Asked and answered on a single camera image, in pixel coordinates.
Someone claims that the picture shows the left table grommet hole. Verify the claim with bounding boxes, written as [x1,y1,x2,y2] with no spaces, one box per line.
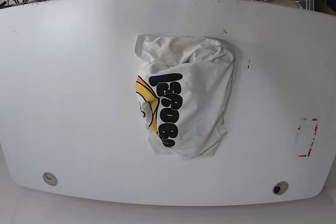
[43,172,58,186]

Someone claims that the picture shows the table grommet hole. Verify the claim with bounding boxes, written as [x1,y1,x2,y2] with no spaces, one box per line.
[272,182,289,195]
[43,172,58,186]

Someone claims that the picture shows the red tape rectangle marking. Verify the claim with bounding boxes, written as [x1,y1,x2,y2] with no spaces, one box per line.
[294,118,319,157]

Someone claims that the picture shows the right table grommet hole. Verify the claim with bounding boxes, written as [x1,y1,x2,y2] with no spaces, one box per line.
[272,182,289,195]

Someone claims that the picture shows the white printed T-shirt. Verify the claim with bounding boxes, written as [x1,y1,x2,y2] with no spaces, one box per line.
[134,35,237,159]

